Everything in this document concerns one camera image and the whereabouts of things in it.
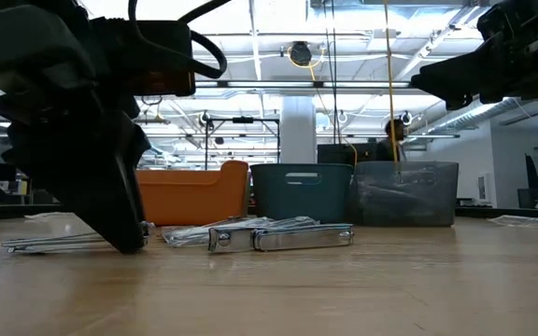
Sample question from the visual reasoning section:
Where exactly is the white square column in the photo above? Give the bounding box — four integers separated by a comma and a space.
280, 96, 318, 164

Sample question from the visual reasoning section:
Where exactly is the yellow hanging cable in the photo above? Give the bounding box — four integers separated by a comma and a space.
382, 0, 400, 164

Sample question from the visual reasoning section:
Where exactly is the clear plastic wrapper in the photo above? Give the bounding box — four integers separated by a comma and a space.
488, 214, 538, 232

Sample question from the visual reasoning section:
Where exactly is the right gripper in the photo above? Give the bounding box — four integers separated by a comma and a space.
410, 0, 538, 111

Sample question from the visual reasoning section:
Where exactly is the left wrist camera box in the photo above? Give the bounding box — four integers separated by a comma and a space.
105, 18, 197, 98

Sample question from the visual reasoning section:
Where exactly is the black metal frame stand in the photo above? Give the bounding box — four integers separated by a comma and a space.
205, 116, 281, 172

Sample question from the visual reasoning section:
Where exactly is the person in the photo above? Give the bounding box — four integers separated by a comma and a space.
375, 119, 409, 163

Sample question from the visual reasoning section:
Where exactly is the black ceiling cable reel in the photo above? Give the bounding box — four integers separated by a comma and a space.
290, 40, 314, 67

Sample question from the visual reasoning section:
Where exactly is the orange plastic bin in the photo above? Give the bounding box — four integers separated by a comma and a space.
136, 160, 251, 228

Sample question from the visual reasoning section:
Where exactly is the black monitor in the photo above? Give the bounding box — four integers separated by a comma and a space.
317, 143, 378, 165

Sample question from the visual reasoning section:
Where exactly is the teal plastic bin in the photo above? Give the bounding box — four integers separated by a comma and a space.
249, 162, 354, 224

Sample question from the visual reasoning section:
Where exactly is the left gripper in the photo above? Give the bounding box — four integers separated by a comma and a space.
0, 21, 152, 256

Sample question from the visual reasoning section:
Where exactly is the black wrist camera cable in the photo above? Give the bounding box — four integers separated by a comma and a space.
127, 0, 229, 80

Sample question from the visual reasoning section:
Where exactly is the grey translucent plastic bin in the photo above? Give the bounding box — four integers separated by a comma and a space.
348, 161, 460, 229

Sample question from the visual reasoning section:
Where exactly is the black office chair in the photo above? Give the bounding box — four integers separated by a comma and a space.
517, 153, 538, 210

